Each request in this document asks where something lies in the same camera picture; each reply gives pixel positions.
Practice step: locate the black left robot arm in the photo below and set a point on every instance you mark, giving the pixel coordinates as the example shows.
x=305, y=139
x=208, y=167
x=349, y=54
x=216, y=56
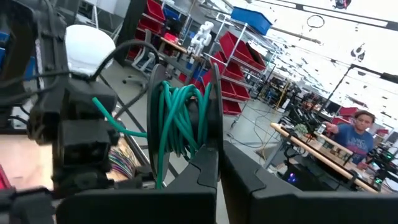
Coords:
x=49, y=46

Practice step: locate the long wooden workbench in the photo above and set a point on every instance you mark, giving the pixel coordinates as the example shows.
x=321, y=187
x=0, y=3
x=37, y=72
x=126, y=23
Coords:
x=323, y=160

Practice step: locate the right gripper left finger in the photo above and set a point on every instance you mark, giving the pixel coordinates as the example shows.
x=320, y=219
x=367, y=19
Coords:
x=155, y=208

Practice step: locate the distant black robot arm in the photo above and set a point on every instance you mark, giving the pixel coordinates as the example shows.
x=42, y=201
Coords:
x=384, y=158

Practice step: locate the grey office chair base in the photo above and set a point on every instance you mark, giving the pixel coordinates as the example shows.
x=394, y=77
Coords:
x=141, y=59

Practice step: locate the person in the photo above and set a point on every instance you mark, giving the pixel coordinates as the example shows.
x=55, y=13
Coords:
x=354, y=137

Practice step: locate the black computer tower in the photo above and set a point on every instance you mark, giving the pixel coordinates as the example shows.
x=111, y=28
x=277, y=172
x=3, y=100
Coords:
x=298, y=179

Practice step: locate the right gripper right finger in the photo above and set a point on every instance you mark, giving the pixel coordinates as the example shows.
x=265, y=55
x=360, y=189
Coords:
x=280, y=208

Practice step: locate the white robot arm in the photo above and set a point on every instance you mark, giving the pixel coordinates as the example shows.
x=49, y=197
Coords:
x=202, y=37

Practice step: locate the metal shelf rack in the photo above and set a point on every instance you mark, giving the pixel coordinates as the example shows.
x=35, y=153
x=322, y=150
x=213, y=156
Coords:
x=231, y=51

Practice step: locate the blue storage bin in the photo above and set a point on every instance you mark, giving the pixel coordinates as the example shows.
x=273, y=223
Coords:
x=252, y=17

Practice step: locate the red storage bin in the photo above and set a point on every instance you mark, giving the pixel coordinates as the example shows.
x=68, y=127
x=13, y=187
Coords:
x=231, y=107
x=230, y=71
x=236, y=90
x=236, y=46

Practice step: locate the black gantry frame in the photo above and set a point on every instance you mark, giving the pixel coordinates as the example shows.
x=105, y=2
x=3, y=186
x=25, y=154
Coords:
x=370, y=71

